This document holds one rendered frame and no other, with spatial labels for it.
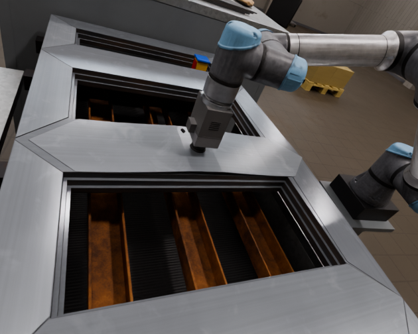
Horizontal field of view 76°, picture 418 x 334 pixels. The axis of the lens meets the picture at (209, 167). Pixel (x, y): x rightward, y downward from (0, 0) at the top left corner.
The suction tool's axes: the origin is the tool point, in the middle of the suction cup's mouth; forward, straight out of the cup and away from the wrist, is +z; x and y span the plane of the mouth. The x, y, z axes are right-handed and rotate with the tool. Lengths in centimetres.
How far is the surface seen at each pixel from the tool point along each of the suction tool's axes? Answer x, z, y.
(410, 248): 215, 87, -9
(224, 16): 28, -17, -82
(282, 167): 26.0, -0.2, 4.3
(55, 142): -32.4, -0.3, 2.1
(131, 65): -14.3, -0.3, -44.5
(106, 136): -22.4, -0.4, -1.9
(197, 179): -1.5, 1.4, 9.1
